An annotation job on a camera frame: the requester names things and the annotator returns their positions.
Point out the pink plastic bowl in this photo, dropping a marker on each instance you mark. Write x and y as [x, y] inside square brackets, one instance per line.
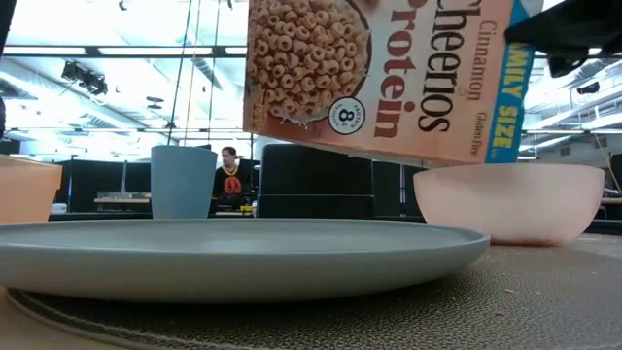
[510, 204]

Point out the black ceiling fixture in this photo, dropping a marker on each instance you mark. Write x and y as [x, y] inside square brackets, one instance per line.
[85, 78]

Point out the grey round plate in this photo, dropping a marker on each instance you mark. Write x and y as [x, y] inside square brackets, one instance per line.
[218, 257]

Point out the person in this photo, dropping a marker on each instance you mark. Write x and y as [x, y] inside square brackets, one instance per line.
[232, 182]

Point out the blue plastic cup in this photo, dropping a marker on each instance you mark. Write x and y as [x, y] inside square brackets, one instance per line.
[183, 182]

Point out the orange Cheerios cereal box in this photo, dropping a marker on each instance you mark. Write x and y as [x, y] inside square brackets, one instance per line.
[389, 73]

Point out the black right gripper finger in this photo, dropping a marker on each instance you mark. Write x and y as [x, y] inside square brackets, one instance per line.
[527, 34]

